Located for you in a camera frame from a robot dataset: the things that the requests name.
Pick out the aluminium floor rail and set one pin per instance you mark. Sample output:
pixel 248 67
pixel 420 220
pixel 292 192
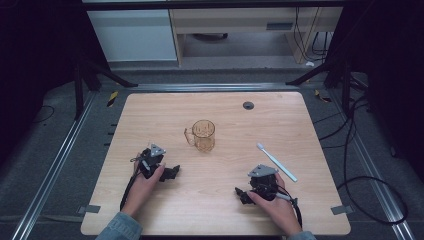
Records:
pixel 50 173
pixel 373 176

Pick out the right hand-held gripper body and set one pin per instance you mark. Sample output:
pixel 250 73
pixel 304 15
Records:
pixel 264 183

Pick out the light wooden desk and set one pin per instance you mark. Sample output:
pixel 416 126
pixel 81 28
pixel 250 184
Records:
pixel 233 18

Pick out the grey tape piece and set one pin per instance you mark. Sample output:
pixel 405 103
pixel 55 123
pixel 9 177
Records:
pixel 89 209
pixel 341 210

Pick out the person's left hand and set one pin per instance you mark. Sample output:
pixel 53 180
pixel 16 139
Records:
pixel 144 190

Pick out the yellow black tape strip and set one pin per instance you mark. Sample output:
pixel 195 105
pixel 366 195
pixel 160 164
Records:
pixel 112 98
pixel 321 96

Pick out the white toothbrush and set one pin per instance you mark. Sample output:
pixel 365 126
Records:
pixel 278 163

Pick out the person's right hand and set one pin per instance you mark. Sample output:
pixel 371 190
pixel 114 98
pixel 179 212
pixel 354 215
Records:
pixel 278 211

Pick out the black metal stand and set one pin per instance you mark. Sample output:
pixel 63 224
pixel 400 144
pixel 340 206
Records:
pixel 345 83
pixel 79 90

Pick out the white cabinet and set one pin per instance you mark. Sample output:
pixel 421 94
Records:
pixel 133 35

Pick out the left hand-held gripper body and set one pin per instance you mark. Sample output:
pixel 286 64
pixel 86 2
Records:
pixel 150 160

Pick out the round table grommet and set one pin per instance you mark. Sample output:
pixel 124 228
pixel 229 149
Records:
pixel 248 105

